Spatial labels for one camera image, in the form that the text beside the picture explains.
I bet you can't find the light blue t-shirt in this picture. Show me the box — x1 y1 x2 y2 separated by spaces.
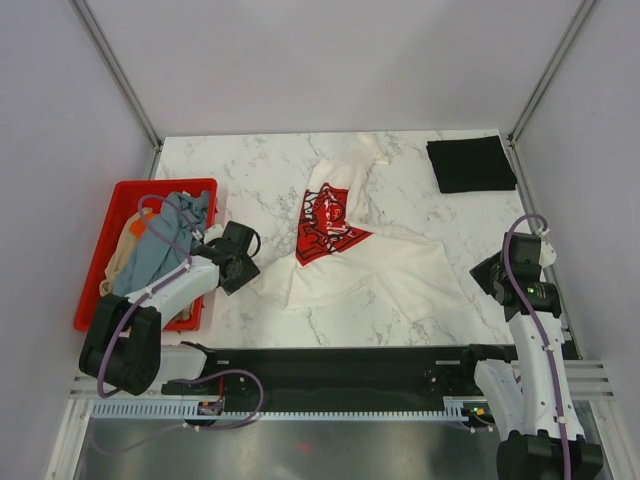
112 191 210 296

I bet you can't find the orange garment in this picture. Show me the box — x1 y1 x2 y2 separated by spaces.
129 218 146 239

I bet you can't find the folded black t-shirt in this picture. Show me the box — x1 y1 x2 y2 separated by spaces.
426 136 517 194

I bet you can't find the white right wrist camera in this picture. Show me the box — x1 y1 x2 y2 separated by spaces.
534 227 557 269

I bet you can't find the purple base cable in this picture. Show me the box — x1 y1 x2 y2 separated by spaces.
180 369 265 434

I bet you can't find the beige t-shirt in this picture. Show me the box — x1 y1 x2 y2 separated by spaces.
98 207 194 322

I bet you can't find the white t-shirt red print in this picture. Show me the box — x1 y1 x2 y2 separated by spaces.
251 134 465 321

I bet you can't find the aluminium frame post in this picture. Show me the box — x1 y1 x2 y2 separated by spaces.
70 0 163 152
506 0 600 147

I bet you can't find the red plastic bin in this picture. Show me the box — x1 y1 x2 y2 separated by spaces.
73 177 217 332

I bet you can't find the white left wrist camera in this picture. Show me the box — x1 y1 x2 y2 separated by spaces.
192 224 224 244

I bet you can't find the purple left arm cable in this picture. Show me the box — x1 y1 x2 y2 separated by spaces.
94 195 206 399

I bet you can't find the left aluminium frame post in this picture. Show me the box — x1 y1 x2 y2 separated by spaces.
70 0 163 152

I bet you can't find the white slotted cable duct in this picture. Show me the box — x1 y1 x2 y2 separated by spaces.
90 399 468 422

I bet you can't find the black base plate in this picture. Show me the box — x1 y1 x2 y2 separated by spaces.
161 344 517 411

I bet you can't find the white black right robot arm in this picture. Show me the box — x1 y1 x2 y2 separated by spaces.
457 232 604 479

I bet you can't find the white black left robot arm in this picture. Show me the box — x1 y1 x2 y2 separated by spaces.
79 221 261 398

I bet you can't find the right aluminium frame post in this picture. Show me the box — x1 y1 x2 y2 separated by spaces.
506 0 600 147

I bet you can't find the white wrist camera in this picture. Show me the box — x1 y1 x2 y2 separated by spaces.
192 224 224 244
534 227 557 269

